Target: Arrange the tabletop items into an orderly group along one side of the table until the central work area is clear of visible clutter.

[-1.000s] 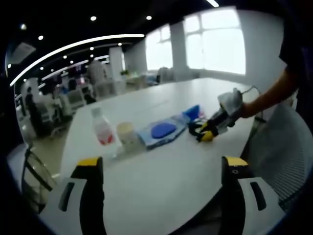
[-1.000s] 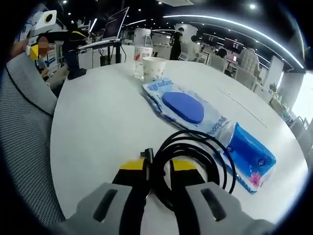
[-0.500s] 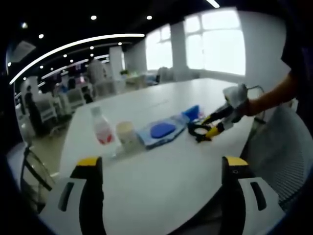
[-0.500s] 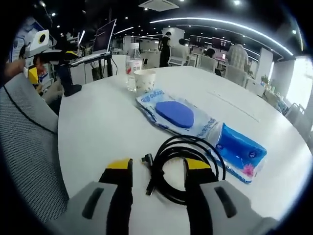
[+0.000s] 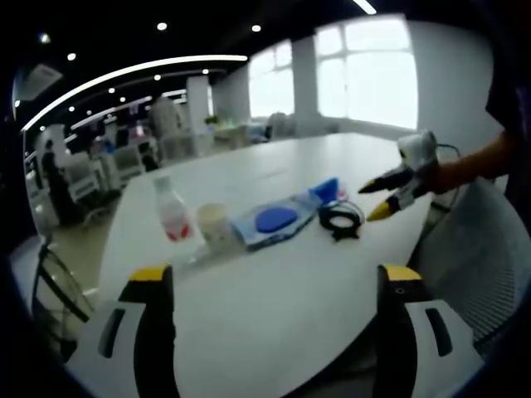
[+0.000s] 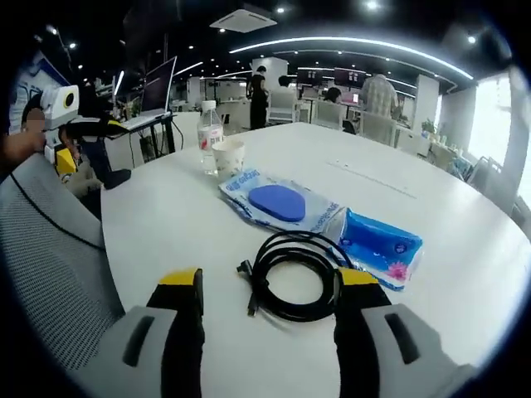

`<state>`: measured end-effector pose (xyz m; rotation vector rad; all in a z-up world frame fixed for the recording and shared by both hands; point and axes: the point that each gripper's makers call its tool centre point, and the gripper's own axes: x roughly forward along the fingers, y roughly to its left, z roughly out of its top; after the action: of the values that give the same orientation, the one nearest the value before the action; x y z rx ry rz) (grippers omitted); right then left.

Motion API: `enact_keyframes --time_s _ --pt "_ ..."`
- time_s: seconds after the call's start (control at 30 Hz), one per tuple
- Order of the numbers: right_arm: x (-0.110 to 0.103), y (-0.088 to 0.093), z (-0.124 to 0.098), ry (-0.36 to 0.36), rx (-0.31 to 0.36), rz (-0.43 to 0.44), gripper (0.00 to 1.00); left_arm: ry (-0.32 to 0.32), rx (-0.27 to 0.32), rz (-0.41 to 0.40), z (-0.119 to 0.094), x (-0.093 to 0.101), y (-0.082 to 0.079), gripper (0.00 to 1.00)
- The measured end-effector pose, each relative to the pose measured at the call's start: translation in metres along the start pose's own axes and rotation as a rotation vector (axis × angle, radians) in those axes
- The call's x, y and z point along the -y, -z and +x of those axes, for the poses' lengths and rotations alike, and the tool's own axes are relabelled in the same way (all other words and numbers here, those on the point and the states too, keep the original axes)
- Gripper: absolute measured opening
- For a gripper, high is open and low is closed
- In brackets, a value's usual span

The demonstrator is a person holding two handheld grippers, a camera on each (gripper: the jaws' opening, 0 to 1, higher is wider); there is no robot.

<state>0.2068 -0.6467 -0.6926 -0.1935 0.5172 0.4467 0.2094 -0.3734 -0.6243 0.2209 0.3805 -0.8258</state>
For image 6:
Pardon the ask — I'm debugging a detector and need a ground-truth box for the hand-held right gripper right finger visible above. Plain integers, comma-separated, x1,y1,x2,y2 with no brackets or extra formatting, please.
334,266,478,398

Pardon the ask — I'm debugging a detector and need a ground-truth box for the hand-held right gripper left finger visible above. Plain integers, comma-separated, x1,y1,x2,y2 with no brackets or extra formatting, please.
68,267,207,398

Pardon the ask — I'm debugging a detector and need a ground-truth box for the clear plastic water bottle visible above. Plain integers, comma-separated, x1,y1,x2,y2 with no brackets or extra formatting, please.
197,99,225,177

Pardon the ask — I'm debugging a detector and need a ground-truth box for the blue tissue packet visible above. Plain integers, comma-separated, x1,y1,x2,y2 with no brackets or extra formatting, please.
327,206,425,294

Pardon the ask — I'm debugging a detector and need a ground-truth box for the patterned white paper cup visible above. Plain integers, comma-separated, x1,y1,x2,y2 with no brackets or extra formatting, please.
211,138,246,180

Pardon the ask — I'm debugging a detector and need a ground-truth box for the black cable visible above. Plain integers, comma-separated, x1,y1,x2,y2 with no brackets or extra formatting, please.
235,231,358,323

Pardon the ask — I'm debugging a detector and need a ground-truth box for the clear packet with blue pad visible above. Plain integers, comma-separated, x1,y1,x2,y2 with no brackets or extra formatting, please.
218,167,348,234

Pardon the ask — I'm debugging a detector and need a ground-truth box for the black chair armrest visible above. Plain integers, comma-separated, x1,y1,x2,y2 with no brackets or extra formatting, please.
102,167,133,192

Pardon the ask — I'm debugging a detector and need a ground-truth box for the black-legged laptop stand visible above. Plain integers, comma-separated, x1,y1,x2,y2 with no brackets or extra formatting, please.
105,114,178,169

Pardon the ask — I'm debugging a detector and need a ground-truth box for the open laptop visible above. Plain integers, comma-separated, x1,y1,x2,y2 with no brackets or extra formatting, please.
124,56,178,129

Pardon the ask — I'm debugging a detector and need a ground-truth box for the grey mesh chair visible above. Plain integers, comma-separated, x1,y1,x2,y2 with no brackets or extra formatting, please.
0,153,125,391

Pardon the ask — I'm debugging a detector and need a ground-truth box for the white table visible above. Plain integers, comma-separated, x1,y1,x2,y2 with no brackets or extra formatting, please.
99,122,531,391

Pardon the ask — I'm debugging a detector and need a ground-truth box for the white inset power strip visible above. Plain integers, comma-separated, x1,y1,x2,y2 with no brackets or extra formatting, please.
327,157,418,200

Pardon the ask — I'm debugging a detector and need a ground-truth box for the ceiling air conditioner vent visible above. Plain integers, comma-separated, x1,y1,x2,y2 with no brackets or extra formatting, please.
209,7,278,34

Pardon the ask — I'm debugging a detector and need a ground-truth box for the white office chair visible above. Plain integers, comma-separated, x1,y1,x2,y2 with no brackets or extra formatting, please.
360,111,397,146
267,90,298,124
314,100,345,132

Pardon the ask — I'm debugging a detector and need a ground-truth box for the dark hanging display screen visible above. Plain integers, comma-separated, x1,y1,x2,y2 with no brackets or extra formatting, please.
334,68,368,87
296,68,333,86

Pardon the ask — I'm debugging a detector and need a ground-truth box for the curved ceiling light strip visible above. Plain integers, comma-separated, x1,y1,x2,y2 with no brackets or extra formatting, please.
228,36,474,80

